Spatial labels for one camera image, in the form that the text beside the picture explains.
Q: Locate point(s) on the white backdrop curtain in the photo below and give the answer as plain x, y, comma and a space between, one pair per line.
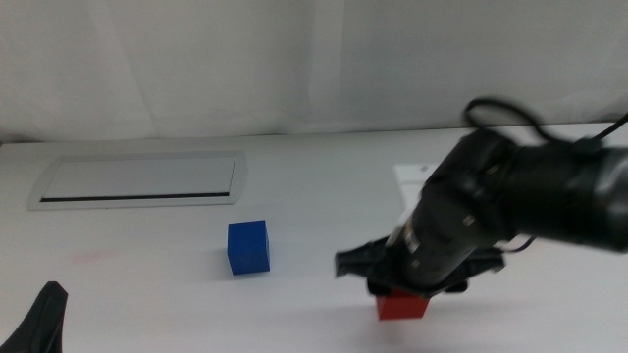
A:
245, 64

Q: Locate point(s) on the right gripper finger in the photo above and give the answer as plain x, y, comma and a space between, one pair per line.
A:
456, 287
379, 289

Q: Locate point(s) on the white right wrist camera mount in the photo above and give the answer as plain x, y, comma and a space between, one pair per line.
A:
409, 181

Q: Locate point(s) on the red cube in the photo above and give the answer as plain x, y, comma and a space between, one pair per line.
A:
400, 308

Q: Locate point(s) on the blue cube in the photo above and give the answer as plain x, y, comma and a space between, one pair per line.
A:
247, 247

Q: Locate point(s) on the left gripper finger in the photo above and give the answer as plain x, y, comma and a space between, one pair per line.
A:
39, 328

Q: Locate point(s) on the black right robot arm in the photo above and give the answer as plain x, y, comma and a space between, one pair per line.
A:
564, 196

